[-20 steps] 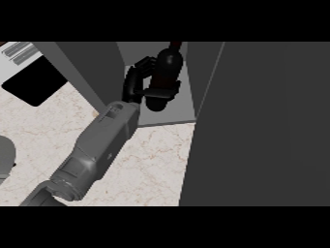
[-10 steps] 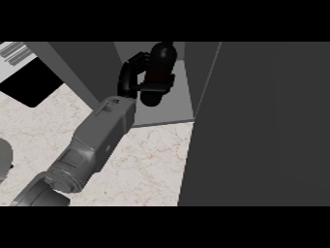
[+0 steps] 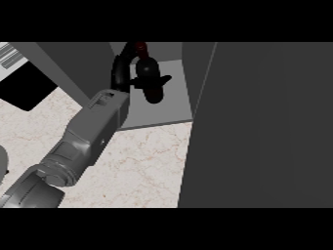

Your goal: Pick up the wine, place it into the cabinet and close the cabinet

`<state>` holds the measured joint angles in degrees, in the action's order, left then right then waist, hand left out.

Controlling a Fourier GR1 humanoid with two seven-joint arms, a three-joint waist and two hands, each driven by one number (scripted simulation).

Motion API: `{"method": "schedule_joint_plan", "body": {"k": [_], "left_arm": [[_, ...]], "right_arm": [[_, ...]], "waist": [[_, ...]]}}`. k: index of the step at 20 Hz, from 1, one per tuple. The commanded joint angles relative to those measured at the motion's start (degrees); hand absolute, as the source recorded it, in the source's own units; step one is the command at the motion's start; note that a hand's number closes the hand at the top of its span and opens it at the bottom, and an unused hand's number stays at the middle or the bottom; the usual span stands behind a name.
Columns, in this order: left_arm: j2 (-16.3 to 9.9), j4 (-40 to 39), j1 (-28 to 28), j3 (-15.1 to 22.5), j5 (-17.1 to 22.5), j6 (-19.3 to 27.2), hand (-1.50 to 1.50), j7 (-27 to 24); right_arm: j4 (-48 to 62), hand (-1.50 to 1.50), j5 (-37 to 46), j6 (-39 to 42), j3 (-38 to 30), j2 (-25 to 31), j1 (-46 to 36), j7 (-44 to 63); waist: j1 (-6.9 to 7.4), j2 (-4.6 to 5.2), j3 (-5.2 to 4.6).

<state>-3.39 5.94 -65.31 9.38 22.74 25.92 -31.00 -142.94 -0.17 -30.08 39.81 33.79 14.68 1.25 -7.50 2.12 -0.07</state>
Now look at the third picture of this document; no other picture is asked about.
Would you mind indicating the grey cabinet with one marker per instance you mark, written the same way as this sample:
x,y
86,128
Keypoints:
x,y
165,110

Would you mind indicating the dark grey cabinet door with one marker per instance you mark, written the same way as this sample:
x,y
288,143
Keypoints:
x,y
270,130

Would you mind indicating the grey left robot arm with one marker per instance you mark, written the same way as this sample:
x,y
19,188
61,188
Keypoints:
x,y
95,130

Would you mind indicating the white and black appliance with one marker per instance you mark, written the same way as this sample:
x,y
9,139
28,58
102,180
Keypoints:
x,y
22,88

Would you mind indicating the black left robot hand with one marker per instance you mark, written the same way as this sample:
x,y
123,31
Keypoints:
x,y
120,74

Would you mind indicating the dark wine bottle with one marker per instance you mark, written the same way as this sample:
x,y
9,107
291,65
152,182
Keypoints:
x,y
152,96

